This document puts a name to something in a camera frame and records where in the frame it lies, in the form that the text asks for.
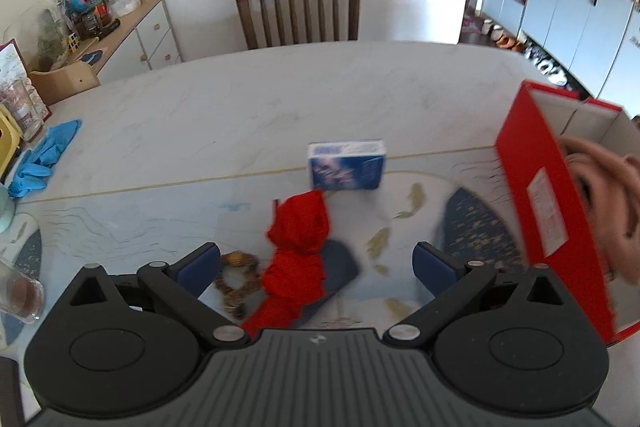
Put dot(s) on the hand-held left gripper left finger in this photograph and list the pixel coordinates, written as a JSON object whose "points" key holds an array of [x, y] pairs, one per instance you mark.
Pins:
{"points": [[197, 267]]}

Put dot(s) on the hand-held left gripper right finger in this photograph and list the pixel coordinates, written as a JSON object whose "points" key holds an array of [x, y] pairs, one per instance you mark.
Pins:
{"points": [[435, 267]]}

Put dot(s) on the red cloth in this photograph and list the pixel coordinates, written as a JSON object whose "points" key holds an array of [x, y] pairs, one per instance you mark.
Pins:
{"points": [[295, 267]]}

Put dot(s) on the red shoe box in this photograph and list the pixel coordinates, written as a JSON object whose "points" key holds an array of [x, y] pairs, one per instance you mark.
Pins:
{"points": [[530, 157]]}

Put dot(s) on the pink fleece cloth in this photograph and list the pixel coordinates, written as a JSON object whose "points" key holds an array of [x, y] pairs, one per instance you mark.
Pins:
{"points": [[610, 207]]}

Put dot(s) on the brown braided scrunchie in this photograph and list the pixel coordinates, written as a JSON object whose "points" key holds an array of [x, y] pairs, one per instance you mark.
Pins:
{"points": [[235, 259]]}

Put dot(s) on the dark blue cloth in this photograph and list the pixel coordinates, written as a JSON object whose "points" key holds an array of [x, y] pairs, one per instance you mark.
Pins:
{"points": [[340, 269]]}

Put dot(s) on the blue printed box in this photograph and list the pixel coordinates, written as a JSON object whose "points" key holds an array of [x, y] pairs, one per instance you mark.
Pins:
{"points": [[345, 169]]}

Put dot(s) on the glass of brown drink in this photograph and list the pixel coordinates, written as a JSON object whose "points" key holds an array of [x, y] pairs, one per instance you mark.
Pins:
{"points": [[22, 297]]}

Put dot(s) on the blue rubber glove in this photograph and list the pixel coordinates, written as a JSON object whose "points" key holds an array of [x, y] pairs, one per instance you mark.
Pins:
{"points": [[27, 179], [52, 144]]}

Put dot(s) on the pale green cup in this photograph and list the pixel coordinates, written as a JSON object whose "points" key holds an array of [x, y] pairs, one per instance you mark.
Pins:
{"points": [[5, 209]]}

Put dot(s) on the row of shoes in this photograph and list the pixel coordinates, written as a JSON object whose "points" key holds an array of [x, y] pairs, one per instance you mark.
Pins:
{"points": [[545, 69]]}

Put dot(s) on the yellow plastic object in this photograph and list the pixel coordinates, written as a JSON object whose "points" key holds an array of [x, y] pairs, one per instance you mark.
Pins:
{"points": [[7, 142]]}

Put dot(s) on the light wooden child chair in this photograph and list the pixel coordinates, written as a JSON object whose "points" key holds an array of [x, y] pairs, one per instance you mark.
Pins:
{"points": [[60, 82]]}

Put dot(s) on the white sideboard with wooden top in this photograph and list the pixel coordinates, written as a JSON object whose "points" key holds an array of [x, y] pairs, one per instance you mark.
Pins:
{"points": [[155, 32]]}

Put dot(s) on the printed picture box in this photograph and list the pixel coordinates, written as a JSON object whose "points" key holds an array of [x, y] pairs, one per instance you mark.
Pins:
{"points": [[20, 102]]}

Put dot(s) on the red patterned rug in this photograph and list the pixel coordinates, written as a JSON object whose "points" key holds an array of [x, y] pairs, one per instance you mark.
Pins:
{"points": [[470, 24]]}

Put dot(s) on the dark glass jar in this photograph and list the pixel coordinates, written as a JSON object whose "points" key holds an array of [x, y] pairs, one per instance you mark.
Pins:
{"points": [[90, 22]]}

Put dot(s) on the clear plastic container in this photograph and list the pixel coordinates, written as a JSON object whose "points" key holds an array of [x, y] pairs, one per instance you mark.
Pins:
{"points": [[47, 37]]}

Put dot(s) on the white and wood wall cabinet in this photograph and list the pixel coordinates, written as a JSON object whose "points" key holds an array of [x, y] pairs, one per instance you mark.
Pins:
{"points": [[565, 2]]}

